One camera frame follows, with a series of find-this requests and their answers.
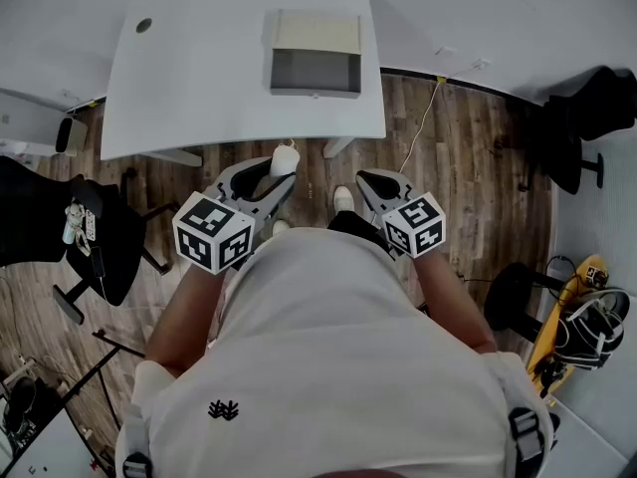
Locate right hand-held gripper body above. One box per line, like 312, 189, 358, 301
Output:
372, 189, 447, 259

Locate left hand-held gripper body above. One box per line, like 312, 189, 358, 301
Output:
172, 190, 275, 276

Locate small white object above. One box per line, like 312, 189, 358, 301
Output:
270, 139, 302, 177

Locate beige grey box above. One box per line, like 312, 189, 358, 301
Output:
262, 8, 363, 102

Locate person's left forearm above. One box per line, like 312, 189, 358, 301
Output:
143, 259, 230, 377

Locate person's right forearm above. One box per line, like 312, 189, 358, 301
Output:
411, 251, 498, 356

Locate person's black trousers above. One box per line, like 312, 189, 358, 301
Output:
326, 210, 394, 258

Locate white table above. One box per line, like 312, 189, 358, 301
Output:
99, 0, 388, 168

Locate black round stool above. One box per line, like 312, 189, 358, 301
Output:
483, 262, 566, 346

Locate pale green bottle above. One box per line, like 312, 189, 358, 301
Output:
62, 204, 84, 247

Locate person's white shirt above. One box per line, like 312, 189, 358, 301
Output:
114, 227, 553, 478

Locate yellow board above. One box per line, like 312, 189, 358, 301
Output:
526, 254, 606, 400

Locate small black-lined bin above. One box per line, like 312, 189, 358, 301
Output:
54, 116, 90, 158

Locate black mesh office chair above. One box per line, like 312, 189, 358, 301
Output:
0, 155, 181, 327

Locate black padded office chair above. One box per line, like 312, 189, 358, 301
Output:
517, 66, 637, 196

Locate white desk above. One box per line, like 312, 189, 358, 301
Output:
0, 405, 104, 478

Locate white floor cable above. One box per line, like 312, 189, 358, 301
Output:
395, 62, 482, 176

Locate black cable bundle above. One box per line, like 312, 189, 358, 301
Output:
539, 356, 568, 397

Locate black bag with white straps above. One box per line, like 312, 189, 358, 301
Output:
554, 286, 632, 370

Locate grey harness strap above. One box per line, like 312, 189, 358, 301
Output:
121, 405, 153, 478
508, 406, 546, 478

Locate black camera rig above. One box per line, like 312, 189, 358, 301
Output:
0, 375, 39, 447

